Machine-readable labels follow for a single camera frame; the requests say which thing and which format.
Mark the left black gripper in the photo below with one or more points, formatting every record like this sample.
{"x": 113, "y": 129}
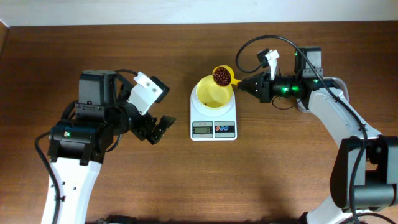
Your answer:
{"x": 142, "y": 132}

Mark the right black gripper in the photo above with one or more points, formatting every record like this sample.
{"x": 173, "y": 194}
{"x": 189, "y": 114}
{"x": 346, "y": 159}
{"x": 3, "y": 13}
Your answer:
{"x": 263, "y": 91}

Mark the yellow measuring scoop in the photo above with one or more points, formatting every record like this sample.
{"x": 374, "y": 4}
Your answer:
{"x": 234, "y": 81}

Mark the red adzuki beans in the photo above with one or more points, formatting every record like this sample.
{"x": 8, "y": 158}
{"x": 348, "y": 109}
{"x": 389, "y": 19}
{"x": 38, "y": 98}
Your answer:
{"x": 221, "y": 76}

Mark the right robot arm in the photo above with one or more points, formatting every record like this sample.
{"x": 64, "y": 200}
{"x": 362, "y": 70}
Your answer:
{"x": 364, "y": 176}

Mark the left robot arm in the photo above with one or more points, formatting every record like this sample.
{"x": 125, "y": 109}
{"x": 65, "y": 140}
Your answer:
{"x": 73, "y": 151}

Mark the white digital kitchen scale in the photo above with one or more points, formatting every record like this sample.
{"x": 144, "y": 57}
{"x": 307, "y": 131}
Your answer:
{"x": 212, "y": 124}

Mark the pale yellow plastic bowl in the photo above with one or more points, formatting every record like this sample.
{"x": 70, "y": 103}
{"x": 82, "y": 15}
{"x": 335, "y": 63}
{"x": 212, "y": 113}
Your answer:
{"x": 212, "y": 95}

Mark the clear plastic container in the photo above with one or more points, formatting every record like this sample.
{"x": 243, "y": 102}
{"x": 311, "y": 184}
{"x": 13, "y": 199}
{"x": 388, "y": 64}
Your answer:
{"x": 308, "y": 85}

